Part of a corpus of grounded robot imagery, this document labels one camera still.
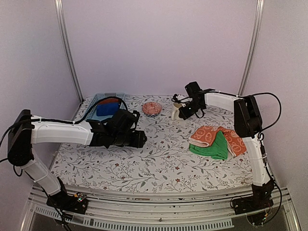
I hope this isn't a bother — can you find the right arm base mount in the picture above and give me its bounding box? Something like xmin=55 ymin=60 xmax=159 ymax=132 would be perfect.
xmin=231 ymin=184 xmax=274 ymax=215

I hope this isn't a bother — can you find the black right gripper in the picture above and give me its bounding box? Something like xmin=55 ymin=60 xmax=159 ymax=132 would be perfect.
xmin=179 ymin=100 xmax=203 ymax=119

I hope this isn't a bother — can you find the aluminium front rail frame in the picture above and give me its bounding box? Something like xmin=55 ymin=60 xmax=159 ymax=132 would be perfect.
xmin=21 ymin=185 xmax=301 ymax=231

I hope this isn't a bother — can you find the red patterned small bowl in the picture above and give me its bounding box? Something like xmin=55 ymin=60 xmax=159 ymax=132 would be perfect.
xmin=142 ymin=102 xmax=162 ymax=117

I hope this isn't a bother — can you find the red rolled towel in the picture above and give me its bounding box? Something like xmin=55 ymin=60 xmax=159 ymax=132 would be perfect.
xmin=98 ymin=98 xmax=121 ymax=105

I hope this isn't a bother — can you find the orange rabbit print towel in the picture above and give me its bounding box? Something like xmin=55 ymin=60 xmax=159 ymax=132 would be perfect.
xmin=188 ymin=126 xmax=247 ymax=160

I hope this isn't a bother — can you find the aluminium corner post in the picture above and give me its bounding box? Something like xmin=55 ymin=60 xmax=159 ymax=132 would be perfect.
xmin=237 ymin=0 xmax=264 ymax=95
xmin=54 ymin=0 xmax=84 ymax=103

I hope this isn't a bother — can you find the green microfibre towel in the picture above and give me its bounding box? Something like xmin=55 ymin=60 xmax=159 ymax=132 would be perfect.
xmin=189 ymin=130 xmax=228 ymax=160

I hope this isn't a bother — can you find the aluminium left corner post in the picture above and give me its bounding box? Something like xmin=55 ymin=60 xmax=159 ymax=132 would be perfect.
xmin=54 ymin=0 xmax=84 ymax=103

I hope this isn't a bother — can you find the blue rolled towel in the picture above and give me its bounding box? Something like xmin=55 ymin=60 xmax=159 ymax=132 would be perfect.
xmin=96 ymin=103 xmax=119 ymax=116

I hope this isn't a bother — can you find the aluminium right corner post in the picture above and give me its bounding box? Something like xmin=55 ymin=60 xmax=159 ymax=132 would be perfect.
xmin=237 ymin=0 xmax=264 ymax=95

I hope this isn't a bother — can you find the cream ceramic mug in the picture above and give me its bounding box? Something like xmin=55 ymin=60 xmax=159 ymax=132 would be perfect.
xmin=171 ymin=103 xmax=183 ymax=121

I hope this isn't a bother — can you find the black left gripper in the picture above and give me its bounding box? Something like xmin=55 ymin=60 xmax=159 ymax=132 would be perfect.
xmin=112 ymin=130 xmax=148 ymax=148

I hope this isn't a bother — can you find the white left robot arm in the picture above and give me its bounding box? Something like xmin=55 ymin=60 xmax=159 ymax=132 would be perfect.
xmin=7 ymin=109 xmax=147 ymax=209

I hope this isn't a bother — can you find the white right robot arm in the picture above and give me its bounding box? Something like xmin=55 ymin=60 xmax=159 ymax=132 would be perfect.
xmin=172 ymin=82 xmax=270 ymax=187

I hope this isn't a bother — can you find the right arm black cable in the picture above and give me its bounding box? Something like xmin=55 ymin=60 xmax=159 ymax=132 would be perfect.
xmin=202 ymin=89 xmax=282 ymax=212

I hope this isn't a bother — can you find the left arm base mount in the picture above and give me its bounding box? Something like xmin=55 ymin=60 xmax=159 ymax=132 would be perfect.
xmin=46 ymin=177 xmax=89 ymax=215

